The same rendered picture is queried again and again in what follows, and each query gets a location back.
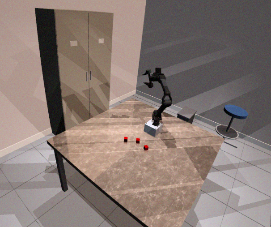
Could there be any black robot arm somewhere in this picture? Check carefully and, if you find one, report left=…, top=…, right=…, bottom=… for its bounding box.
left=152, top=68, right=172, bottom=127

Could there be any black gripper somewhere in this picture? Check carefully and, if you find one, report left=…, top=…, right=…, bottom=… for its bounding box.
left=142, top=69, right=155, bottom=88

